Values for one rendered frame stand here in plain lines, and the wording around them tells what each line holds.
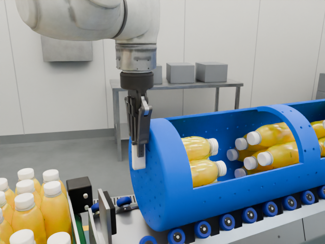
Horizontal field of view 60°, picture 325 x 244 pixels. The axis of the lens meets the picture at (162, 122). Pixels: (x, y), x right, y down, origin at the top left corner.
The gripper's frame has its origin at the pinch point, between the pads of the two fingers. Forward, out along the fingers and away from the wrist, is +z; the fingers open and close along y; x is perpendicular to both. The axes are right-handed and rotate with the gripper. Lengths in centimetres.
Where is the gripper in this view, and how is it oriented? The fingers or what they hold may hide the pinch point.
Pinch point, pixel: (138, 155)
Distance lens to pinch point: 69.2
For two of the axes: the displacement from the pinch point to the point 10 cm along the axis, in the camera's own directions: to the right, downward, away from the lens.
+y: 4.0, 2.6, -8.8
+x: 9.2, -1.1, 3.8
